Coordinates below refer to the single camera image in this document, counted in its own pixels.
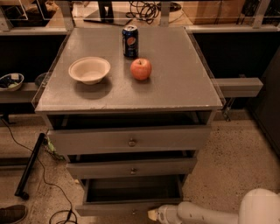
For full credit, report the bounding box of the grey middle drawer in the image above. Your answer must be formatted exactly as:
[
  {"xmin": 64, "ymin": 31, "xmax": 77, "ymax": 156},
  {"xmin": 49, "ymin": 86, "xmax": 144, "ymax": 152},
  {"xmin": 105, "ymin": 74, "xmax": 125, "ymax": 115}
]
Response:
[{"xmin": 66, "ymin": 150, "xmax": 197, "ymax": 179}]

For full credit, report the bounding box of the grey metal side rail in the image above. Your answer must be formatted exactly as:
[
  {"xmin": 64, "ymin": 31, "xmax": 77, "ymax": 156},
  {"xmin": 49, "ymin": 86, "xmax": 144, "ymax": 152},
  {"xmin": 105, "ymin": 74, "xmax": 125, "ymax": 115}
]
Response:
[{"xmin": 214, "ymin": 78, "xmax": 263, "ymax": 98}]

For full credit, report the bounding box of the black floor cable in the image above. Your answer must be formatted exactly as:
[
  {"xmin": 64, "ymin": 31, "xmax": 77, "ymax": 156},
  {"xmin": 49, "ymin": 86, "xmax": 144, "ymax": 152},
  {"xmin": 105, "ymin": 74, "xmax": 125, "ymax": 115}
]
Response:
[{"xmin": 0, "ymin": 117, "xmax": 78, "ymax": 224}]

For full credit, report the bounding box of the beige paper bowl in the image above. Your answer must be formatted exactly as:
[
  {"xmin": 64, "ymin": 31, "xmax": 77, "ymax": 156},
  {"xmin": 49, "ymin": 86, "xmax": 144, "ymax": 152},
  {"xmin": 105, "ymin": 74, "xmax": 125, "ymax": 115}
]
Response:
[{"xmin": 68, "ymin": 57, "xmax": 110, "ymax": 85}]

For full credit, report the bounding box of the grey top drawer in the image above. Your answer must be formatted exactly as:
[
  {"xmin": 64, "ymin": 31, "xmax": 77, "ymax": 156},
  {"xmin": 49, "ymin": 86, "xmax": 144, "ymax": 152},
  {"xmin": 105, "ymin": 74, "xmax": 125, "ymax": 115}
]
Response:
[{"xmin": 48, "ymin": 112, "xmax": 211, "ymax": 155}]

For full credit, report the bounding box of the grey bottom drawer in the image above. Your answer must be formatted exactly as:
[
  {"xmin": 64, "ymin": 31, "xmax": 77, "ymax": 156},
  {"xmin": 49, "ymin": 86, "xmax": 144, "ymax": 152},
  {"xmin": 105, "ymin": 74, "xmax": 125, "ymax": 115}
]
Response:
[{"xmin": 75, "ymin": 175, "xmax": 182, "ymax": 216}]

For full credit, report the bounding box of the grey drawer cabinet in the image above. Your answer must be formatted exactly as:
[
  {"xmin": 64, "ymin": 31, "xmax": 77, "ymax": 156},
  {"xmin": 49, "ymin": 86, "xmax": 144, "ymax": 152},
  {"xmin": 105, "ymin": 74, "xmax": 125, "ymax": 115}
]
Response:
[{"xmin": 31, "ymin": 26, "xmax": 227, "ymax": 187}]

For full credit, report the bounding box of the cardboard box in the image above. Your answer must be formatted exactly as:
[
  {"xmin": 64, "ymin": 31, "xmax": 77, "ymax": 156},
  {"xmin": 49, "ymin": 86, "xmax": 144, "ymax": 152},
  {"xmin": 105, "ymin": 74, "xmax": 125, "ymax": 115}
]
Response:
[{"xmin": 182, "ymin": 0, "xmax": 245, "ymax": 25}]

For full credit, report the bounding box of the black bar on floor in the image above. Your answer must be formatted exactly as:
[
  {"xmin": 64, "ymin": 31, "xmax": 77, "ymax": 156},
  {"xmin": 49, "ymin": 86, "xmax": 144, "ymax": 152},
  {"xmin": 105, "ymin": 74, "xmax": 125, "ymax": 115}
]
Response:
[{"xmin": 15, "ymin": 133, "xmax": 45, "ymax": 200}]

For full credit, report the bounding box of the black monitor stand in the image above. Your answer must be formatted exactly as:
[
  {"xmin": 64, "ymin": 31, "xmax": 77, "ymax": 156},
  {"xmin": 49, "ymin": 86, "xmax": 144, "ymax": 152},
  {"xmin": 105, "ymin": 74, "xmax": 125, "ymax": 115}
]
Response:
[{"xmin": 84, "ymin": 1, "xmax": 131, "ymax": 26}]

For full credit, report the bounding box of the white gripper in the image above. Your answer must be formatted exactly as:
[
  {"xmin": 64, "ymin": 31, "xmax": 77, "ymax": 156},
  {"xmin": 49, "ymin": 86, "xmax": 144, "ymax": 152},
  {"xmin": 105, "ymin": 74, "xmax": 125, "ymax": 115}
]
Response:
[{"xmin": 148, "ymin": 205, "xmax": 178, "ymax": 224}]

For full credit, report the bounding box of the blue Pepsi can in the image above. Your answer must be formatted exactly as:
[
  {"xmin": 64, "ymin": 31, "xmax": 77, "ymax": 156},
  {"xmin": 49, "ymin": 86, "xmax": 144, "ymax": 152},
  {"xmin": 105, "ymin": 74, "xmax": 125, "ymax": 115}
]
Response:
[{"xmin": 122, "ymin": 25, "xmax": 138, "ymax": 59}]

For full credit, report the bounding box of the grey drawer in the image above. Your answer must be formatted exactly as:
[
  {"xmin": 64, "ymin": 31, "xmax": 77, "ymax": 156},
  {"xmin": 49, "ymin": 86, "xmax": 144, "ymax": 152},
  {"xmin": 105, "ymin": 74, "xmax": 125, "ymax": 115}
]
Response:
[
  {"xmin": 66, "ymin": 150, "xmax": 197, "ymax": 179},
  {"xmin": 75, "ymin": 175, "xmax": 182, "ymax": 216},
  {"xmin": 48, "ymin": 112, "xmax": 211, "ymax": 155}
]

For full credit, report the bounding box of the black cable bundle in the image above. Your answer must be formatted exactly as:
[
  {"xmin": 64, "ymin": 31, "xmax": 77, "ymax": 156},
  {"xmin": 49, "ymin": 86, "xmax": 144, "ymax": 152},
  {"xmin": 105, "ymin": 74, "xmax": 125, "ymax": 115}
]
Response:
[{"xmin": 125, "ymin": 0, "xmax": 182, "ymax": 25}]

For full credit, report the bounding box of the dark cabinet at right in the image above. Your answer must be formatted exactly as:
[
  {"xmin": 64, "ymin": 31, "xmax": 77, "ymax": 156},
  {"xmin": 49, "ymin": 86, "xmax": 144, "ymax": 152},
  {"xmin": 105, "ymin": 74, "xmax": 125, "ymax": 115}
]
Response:
[{"xmin": 248, "ymin": 46, "xmax": 280, "ymax": 158}]

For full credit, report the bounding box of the white bowl with items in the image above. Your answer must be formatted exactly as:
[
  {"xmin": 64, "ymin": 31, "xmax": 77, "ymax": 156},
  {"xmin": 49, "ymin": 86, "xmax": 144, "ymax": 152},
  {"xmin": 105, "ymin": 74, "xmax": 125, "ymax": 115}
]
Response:
[{"xmin": 0, "ymin": 73, "xmax": 25, "ymax": 91}]

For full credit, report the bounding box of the brown shoe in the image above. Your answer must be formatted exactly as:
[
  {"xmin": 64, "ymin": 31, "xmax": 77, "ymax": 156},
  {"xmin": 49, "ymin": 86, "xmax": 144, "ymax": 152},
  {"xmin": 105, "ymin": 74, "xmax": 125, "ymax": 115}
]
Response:
[{"xmin": 0, "ymin": 205, "xmax": 28, "ymax": 224}]

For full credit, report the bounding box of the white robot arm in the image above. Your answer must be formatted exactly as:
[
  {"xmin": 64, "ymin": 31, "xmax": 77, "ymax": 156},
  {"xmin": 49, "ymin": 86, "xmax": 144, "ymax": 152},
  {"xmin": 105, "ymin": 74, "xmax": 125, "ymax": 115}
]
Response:
[{"xmin": 148, "ymin": 188, "xmax": 280, "ymax": 224}]

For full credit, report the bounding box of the red apple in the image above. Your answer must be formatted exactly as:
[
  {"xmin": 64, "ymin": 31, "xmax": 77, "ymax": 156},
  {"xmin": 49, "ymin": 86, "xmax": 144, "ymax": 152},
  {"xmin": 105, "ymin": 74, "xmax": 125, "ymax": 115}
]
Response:
[{"xmin": 130, "ymin": 58, "xmax": 152, "ymax": 81}]

